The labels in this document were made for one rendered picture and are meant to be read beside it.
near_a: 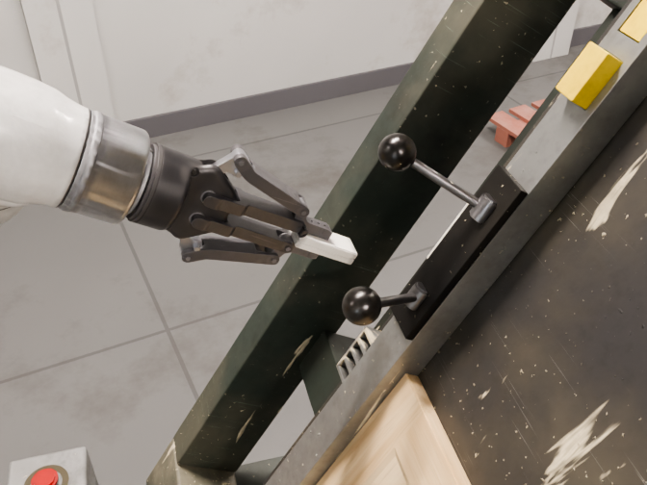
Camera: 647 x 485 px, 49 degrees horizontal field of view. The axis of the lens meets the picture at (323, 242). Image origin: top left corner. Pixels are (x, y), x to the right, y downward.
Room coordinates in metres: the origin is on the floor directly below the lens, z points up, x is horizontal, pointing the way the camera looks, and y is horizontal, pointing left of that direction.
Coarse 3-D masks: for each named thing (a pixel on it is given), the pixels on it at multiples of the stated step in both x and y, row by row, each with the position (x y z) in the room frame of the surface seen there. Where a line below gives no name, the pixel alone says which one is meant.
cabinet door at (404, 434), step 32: (416, 384) 0.52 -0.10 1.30; (384, 416) 0.51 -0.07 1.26; (416, 416) 0.48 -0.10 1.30; (352, 448) 0.51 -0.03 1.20; (384, 448) 0.48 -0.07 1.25; (416, 448) 0.45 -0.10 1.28; (448, 448) 0.44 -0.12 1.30; (320, 480) 0.51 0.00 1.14; (352, 480) 0.48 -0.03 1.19; (384, 480) 0.45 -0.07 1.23; (416, 480) 0.42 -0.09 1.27; (448, 480) 0.40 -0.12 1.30
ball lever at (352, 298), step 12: (360, 288) 0.50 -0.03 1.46; (420, 288) 0.56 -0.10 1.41; (348, 300) 0.49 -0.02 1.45; (360, 300) 0.49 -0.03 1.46; (372, 300) 0.49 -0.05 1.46; (384, 300) 0.52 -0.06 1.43; (396, 300) 0.53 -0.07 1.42; (408, 300) 0.54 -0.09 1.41; (420, 300) 0.55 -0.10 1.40; (348, 312) 0.48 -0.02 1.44; (360, 312) 0.48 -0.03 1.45; (372, 312) 0.48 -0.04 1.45; (360, 324) 0.48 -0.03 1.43
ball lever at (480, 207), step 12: (384, 144) 0.60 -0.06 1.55; (396, 144) 0.60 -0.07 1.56; (408, 144) 0.60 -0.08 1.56; (384, 156) 0.60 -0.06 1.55; (396, 156) 0.59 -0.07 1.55; (408, 156) 0.59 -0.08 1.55; (396, 168) 0.59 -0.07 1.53; (420, 168) 0.60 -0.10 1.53; (432, 180) 0.59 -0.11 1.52; (444, 180) 0.59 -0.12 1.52; (456, 192) 0.58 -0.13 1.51; (468, 192) 0.58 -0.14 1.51; (480, 204) 0.57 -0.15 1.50; (492, 204) 0.57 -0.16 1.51; (480, 216) 0.57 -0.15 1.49
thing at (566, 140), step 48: (624, 48) 0.60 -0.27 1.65; (624, 96) 0.58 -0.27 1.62; (528, 144) 0.61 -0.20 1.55; (576, 144) 0.57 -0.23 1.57; (528, 192) 0.56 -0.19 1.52; (528, 240) 0.56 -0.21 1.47; (480, 288) 0.55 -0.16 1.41; (384, 336) 0.57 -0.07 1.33; (432, 336) 0.54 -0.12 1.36; (384, 384) 0.53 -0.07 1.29; (336, 432) 0.52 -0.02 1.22; (288, 480) 0.52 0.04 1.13
